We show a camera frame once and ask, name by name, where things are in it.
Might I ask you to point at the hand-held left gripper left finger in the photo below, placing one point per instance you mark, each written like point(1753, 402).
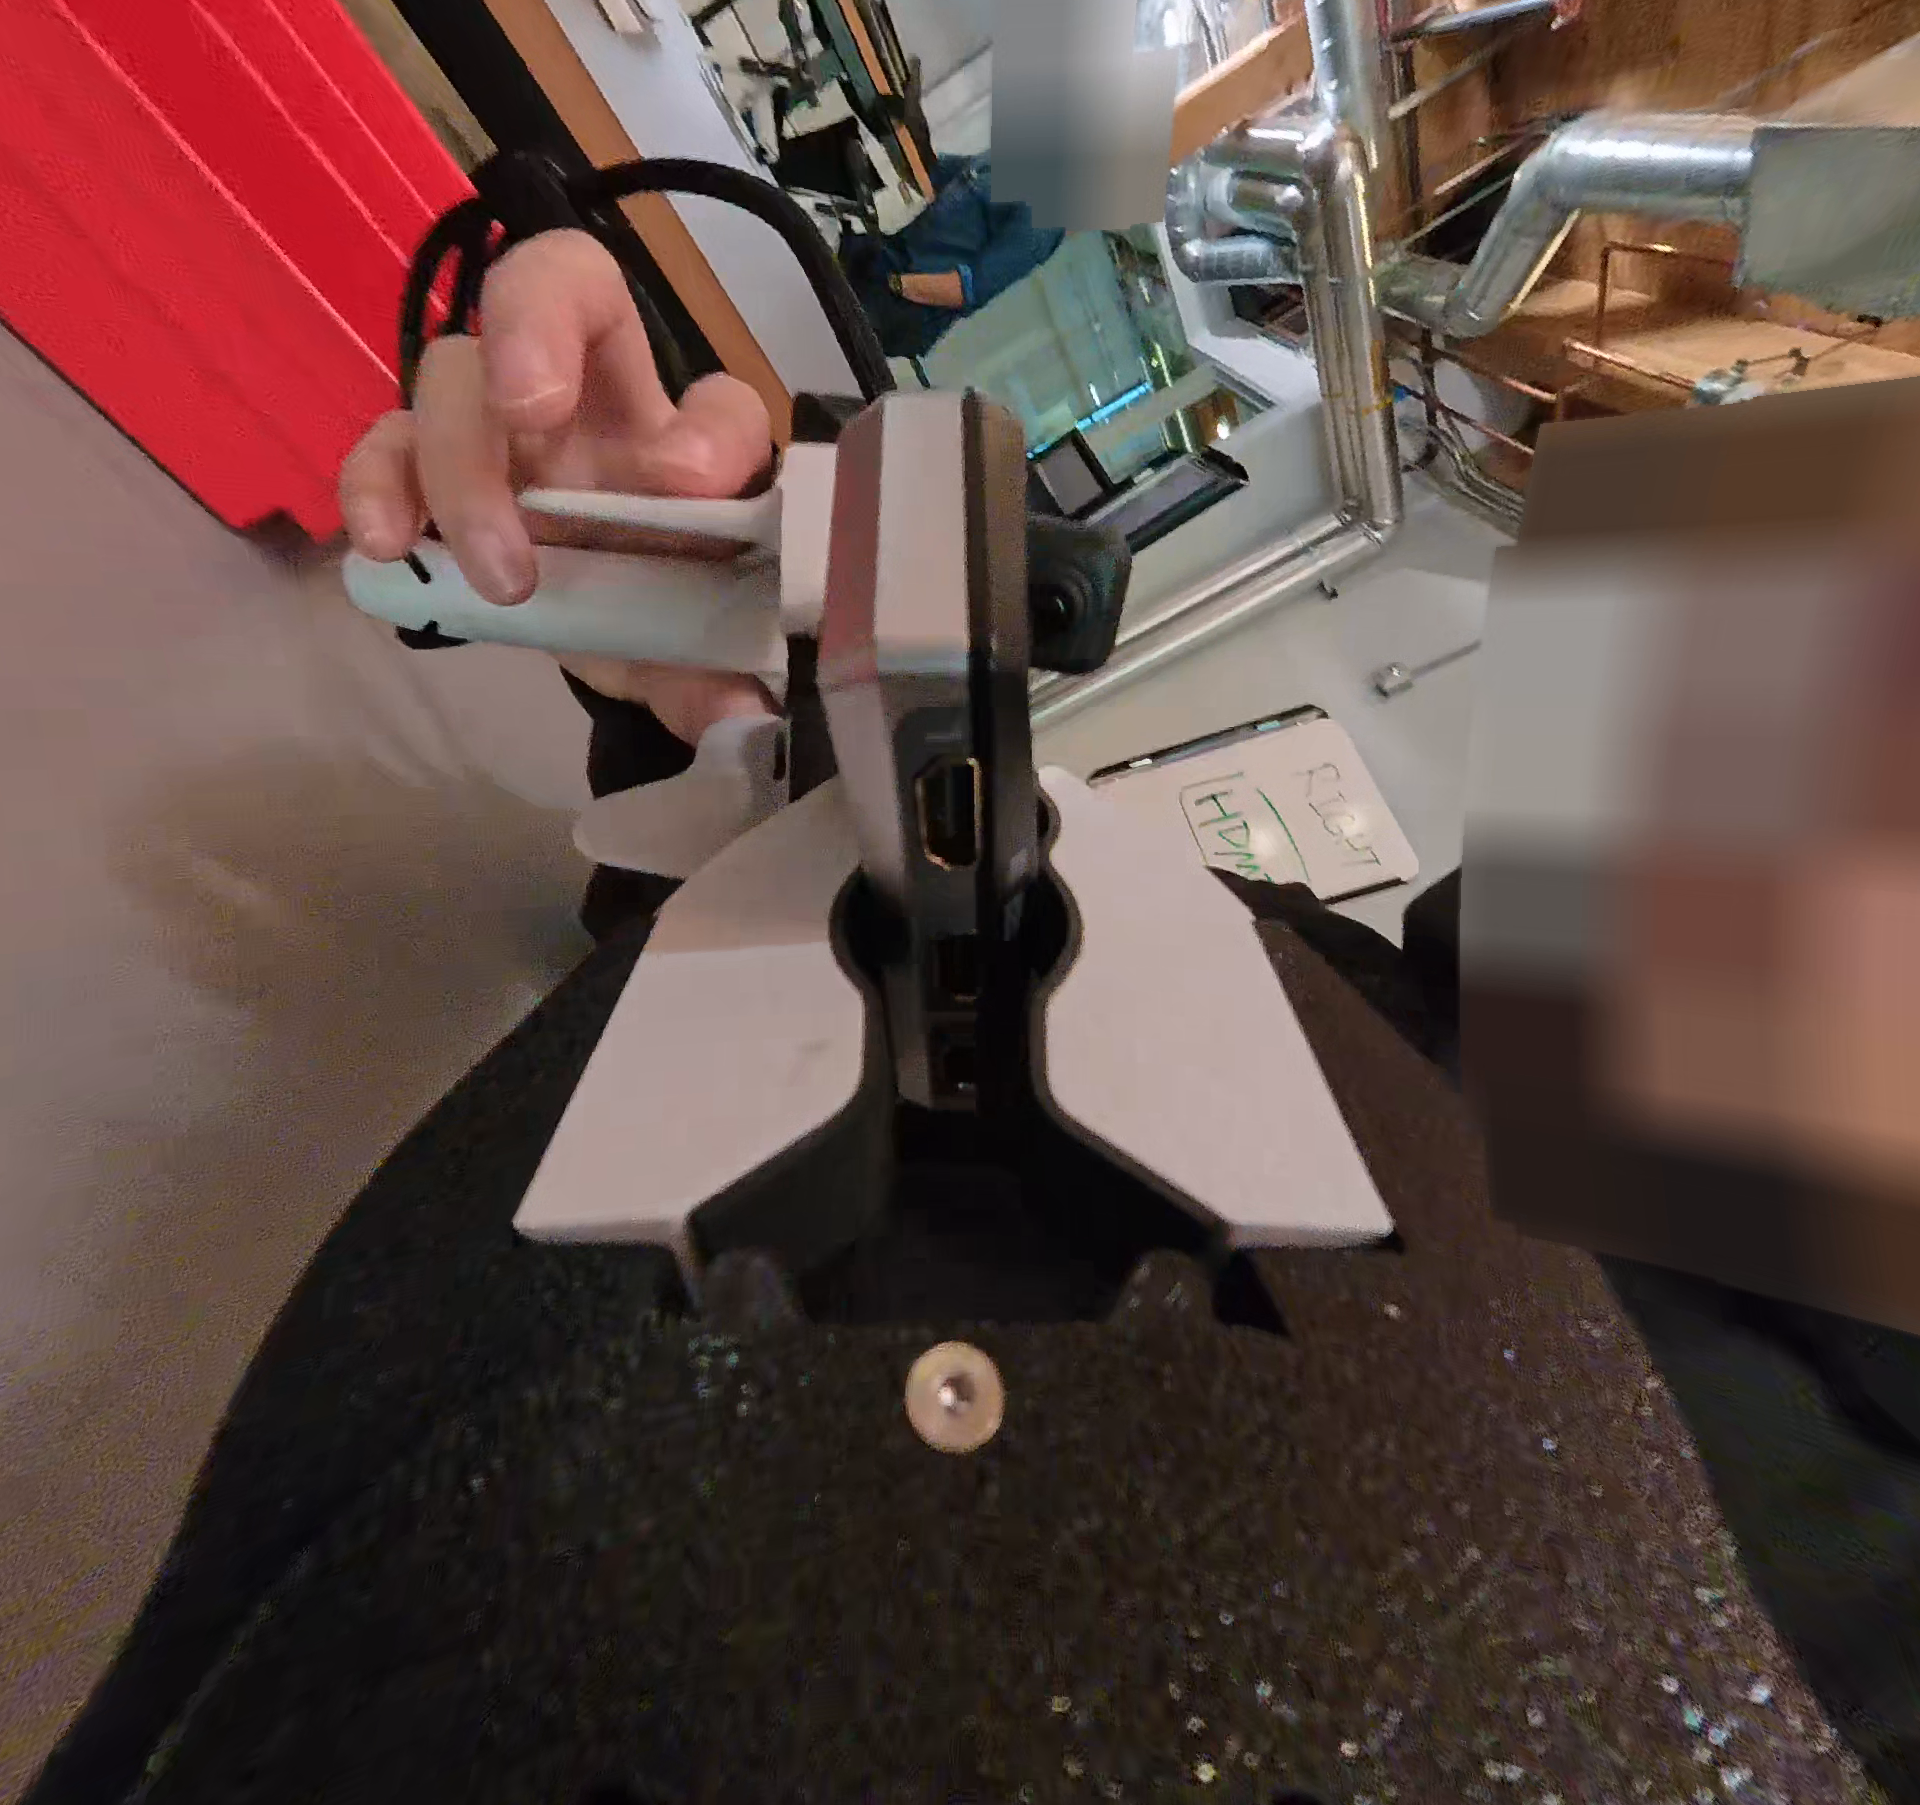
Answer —
point(705, 1070)

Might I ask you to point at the red plastic bin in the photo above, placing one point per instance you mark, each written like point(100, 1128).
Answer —
point(180, 184)

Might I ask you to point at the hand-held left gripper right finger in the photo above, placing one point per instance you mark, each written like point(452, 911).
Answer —
point(1201, 1070)

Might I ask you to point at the person's right hand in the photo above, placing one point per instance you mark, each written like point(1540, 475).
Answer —
point(555, 364)

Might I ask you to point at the shiny metal duct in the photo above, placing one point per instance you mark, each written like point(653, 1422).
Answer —
point(1621, 170)

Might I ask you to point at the grey metal hub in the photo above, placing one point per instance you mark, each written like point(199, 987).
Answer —
point(901, 560)

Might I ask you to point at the shiny metal pipe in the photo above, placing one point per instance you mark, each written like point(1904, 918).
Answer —
point(1351, 335)

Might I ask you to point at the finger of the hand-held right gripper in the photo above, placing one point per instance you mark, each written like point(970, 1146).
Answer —
point(705, 801)
point(802, 531)

